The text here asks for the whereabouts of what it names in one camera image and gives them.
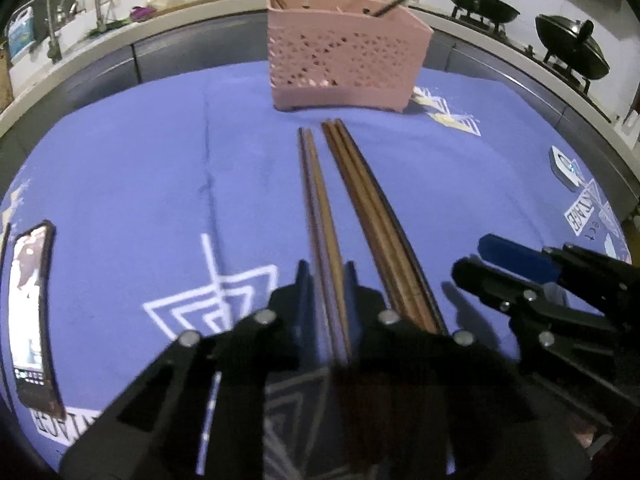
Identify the pink perforated utensil basket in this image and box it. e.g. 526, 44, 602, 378
267, 0, 434, 113

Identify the kitchen counter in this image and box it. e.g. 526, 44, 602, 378
0, 0, 640, 221

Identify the black smartphone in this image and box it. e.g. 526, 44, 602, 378
9, 220, 66, 419

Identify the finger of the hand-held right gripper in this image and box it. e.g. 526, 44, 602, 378
451, 257, 640, 427
478, 233, 640, 321

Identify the black wok with lid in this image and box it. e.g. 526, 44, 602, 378
535, 14, 611, 81

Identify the wooden cutting board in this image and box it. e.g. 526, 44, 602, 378
0, 55, 14, 113

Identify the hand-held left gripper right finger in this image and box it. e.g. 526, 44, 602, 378
342, 261, 591, 480

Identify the gas stove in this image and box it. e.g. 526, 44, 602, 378
450, 5, 614, 122

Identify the small white device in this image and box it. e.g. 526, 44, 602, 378
549, 145, 589, 191

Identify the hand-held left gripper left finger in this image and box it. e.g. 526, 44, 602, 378
60, 260, 321, 480

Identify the blue detergent bottle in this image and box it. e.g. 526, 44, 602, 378
5, 7, 37, 64

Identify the metal faucet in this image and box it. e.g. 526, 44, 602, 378
20, 0, 64, 64
57, 0, 109, 32

